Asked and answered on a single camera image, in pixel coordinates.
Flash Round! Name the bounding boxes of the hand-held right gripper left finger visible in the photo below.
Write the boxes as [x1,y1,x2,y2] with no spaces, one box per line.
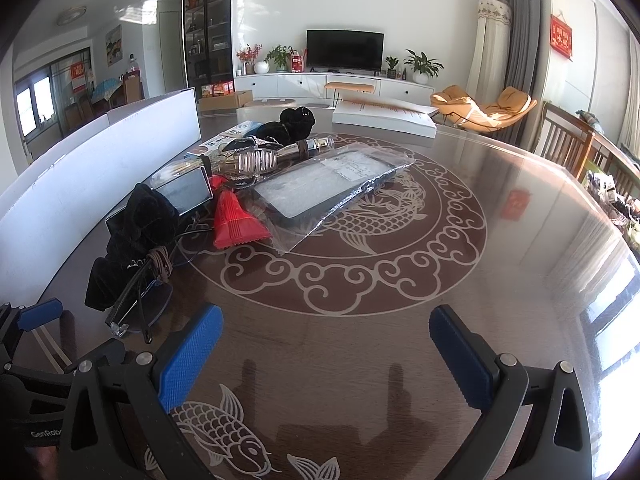
[60,304,224,480]

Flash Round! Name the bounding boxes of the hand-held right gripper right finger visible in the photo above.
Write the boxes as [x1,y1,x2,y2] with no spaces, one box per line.
[429,304,593,480]

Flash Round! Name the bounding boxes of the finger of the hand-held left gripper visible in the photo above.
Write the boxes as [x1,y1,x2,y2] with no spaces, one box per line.
[64,338,127,375]
[0,298,64,358]

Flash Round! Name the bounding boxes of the black frame eyeglasses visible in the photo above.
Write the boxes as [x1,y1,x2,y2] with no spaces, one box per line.
[105,255,173,343]

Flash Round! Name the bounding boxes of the red ribbed plastic tool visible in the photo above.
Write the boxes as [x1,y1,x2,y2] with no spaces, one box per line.
[211,176,273,250]

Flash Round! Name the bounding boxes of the black velvet cloth bundle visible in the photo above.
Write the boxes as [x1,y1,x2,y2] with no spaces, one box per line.
[84,183,181,311]

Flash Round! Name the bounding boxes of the clear hair claw clip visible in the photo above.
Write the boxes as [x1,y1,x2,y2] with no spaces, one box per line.
[217,146,283,183]

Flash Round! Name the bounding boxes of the phone case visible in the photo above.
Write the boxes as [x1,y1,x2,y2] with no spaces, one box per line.
[252,142,416,256]

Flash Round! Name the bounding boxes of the rhinestone bow hair clip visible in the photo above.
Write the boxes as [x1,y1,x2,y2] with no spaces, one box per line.
[225,136,277,156]

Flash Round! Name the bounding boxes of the clear tube with dark band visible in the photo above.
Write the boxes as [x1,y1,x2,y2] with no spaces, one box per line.
[277,135,337,162]

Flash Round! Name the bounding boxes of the long white board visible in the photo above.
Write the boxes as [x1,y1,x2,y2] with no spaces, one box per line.
[0,87,202,306]

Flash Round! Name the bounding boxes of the window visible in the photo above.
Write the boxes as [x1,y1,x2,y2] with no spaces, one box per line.
[15,75,56,136]

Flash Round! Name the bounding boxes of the blue and white carton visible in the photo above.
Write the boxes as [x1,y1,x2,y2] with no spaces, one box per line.
[187,120,266,161]

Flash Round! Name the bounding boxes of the clutter pile on chair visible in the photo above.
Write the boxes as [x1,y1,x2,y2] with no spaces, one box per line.
[585,167,640,251]

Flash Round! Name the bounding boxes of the blue patterned cloth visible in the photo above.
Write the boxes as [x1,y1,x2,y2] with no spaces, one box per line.
[90,77,121,106]

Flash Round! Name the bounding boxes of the wooden chair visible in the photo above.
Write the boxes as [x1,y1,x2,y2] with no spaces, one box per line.
[532,101,608,183]
[580,132,640,196]

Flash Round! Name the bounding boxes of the orange lounge chair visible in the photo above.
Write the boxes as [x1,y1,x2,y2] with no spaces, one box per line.
[430,85,538,133]

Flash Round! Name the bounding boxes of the cardboard box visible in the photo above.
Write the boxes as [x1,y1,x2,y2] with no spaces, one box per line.
[199,90,253,112]

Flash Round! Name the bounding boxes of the flat white box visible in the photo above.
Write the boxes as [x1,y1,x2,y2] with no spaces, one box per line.
[332,99,437,138]

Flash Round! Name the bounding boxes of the white television cabinet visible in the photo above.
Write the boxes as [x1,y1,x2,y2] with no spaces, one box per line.
[234,72,436,103]

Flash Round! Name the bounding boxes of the orange stool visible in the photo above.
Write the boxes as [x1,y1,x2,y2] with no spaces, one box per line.
[324,81,376,108]

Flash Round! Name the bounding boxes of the large potted plant white pot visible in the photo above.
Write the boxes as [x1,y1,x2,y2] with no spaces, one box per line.
[404,50,445,86]

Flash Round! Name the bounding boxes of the round ceiling lamp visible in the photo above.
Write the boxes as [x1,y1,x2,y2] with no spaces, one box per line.
[56,6,87,26]

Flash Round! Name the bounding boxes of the red flowers in vase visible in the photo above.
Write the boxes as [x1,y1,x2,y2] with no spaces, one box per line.
[236,44,263,76]

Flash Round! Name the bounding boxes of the leafy green potted plant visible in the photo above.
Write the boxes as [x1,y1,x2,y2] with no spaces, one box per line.
[265,45,296,73]

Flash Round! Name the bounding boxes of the white sheer curtain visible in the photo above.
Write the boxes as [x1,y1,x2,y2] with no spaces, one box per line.
[620,25,640,151]

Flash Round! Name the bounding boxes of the covered standing air conditioner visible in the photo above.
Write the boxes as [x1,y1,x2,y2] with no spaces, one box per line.
[470,0,513,106]

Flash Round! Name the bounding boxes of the black glass display cabinet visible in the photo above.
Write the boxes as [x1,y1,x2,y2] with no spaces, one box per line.
[182,0,233,92]

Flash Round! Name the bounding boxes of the black television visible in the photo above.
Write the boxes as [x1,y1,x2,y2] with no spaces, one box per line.
[306,29,385,71]

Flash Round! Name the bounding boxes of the grey curtain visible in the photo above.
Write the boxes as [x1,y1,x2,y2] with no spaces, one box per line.
[497,0,543,106]

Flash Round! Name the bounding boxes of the framed wall painting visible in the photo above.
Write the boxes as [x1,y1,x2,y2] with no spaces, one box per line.
[105,24,123,67]

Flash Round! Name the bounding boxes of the red wall hanging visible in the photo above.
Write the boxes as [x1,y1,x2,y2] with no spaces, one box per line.
[550,14,573,61]

